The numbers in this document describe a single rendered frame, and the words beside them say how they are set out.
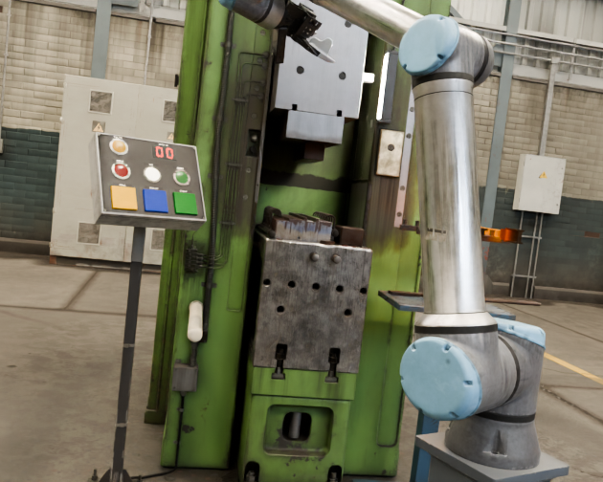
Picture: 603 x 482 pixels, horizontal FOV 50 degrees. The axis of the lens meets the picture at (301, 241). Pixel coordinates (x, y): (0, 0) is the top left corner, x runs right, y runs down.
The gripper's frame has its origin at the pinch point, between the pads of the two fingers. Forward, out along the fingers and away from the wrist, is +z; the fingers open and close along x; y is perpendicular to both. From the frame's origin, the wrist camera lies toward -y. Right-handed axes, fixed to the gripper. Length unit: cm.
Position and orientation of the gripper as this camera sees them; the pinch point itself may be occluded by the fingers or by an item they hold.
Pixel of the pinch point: (324, 50)
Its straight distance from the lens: 195.3
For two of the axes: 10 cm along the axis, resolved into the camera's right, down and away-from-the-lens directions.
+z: 7.3, 2.0, 6.5
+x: -3.3, -7.3, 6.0
